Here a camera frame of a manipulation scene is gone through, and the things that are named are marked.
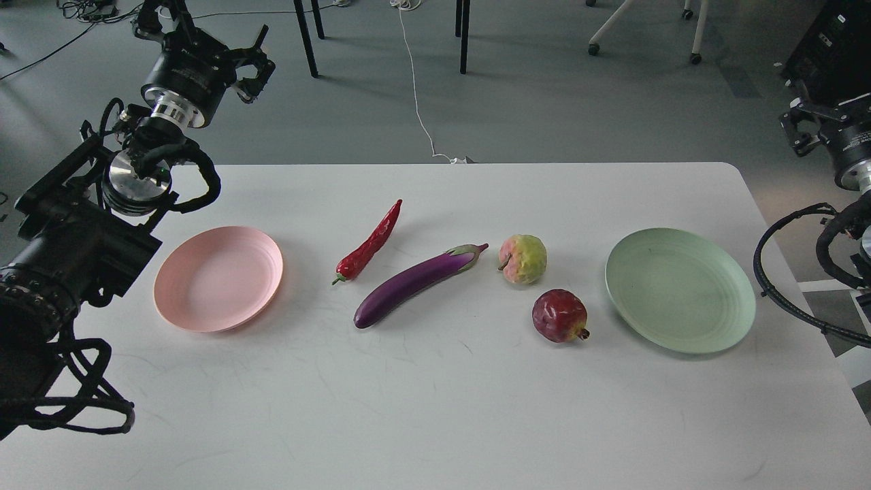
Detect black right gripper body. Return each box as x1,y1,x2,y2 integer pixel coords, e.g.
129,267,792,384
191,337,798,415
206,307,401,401
780,93,870,191

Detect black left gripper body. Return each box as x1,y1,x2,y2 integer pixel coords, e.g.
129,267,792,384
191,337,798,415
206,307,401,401
133,1,275,129

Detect purple eggplant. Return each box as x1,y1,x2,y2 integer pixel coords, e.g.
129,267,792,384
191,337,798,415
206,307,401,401
352,243,489,329

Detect red pomegranate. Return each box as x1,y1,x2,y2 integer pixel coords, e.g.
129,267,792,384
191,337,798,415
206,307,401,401
531,289,591,344

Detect green pink custard apple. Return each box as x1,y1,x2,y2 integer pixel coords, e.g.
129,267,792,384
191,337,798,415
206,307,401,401
497,235,548,285

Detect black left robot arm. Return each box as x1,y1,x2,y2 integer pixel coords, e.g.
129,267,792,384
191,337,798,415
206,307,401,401
1,1,275,437

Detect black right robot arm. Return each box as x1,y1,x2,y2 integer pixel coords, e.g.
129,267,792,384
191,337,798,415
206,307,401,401
752,93,870,348

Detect black equipment cabinet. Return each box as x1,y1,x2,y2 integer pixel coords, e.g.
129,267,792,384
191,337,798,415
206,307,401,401
781,1,870,105

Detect black table leg left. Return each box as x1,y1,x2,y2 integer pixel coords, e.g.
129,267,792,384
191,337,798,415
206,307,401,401
292,1,325,80

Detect black table leg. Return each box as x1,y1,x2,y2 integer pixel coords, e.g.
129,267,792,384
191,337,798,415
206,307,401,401
292,1,325,80
455,0,471,75

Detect pink plastic plate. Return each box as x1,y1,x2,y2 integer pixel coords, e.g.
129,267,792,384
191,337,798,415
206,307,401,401
153,226,285,333

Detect green plastic plate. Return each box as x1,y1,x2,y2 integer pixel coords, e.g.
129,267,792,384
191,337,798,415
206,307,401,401
604,227,757,355

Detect red chili pepper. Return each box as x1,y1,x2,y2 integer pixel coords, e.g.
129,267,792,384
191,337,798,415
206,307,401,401
331,199,404,285

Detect white chair base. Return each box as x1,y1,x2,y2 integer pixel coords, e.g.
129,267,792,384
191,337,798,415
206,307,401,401
586,1,712,66

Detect black table leg right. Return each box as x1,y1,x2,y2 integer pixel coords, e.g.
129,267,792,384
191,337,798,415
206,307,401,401
455,0,471,75

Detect black floor cables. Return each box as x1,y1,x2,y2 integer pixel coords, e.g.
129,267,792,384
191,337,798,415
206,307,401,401
0,0,341,82

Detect white floor cable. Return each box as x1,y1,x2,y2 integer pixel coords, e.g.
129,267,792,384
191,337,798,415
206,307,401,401
389,0,470,165

